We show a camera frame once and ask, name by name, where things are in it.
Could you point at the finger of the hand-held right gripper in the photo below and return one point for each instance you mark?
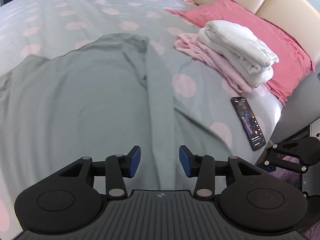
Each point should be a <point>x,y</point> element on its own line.
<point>287,165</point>

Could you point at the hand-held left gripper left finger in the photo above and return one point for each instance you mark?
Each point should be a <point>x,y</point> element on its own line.
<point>135,161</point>

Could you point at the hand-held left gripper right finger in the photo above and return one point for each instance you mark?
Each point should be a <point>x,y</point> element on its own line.
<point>185,160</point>

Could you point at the polka-dot bed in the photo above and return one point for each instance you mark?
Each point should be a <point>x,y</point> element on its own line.
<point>50,10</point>

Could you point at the folded pink garment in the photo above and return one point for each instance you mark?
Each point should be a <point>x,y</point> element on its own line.
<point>217,62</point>

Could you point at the grey garment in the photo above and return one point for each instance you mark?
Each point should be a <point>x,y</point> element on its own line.
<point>87,92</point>

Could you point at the folded white towel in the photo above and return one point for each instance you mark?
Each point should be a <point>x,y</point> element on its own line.
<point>237,45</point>

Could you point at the dark pink pillow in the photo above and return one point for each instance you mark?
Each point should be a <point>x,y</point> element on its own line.
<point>225,10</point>

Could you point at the black smartphone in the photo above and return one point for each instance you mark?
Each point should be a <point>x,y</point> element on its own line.
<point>247,122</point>

